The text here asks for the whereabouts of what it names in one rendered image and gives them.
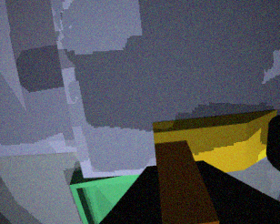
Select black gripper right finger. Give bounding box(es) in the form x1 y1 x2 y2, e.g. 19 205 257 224
195 160 280 224

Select green tray floor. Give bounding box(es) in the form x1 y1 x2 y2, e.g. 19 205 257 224
83 178 137 224

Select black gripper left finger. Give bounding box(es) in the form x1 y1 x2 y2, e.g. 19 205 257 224
100 166 163 224

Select grey-lavender ramp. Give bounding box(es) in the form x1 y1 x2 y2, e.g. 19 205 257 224
0 0 280 178

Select green tray rim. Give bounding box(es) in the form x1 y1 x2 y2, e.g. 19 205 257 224
70 170 139 224

